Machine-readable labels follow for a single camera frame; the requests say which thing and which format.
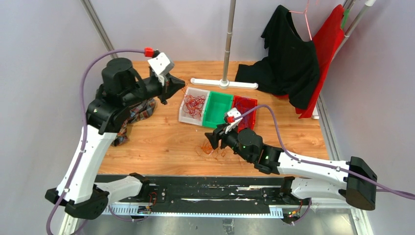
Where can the pink clothes hanger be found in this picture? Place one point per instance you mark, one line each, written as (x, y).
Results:
(304, 13)

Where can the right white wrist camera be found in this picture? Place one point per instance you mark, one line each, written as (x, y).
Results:
(232, 119)

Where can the red t-shirt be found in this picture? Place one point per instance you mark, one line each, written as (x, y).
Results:
(326, 41)

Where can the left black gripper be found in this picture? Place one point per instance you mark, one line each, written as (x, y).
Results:
(172, 85)

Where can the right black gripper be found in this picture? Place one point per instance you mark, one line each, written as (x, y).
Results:
(219, 132)

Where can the black t-shirt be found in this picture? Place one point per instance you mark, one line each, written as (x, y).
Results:
(291, 67)

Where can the green clothes hanger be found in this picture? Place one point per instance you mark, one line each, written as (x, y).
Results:
(344, 18)

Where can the aluminium frame rail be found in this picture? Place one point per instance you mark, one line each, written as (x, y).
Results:
(110, 51)

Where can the green plastic bin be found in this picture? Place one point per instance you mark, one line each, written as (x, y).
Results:
(216, 107)

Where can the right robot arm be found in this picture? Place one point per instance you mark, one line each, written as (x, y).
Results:
(351, 181)

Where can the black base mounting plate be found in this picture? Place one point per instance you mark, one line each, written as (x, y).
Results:
(225, 195)

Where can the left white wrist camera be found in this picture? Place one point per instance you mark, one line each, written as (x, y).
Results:
(161, 64)

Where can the plaid flannel shirt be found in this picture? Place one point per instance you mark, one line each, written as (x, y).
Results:
(140, 112)

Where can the white garment rack stand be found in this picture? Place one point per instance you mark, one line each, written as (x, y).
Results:
(224, 82)

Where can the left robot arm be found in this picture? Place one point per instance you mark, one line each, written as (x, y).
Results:
(122, 90)

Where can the white plastic bin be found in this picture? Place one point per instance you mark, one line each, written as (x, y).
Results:
(193, 105)

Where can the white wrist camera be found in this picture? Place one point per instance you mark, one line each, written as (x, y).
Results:
(232, 119)
(161, 64)

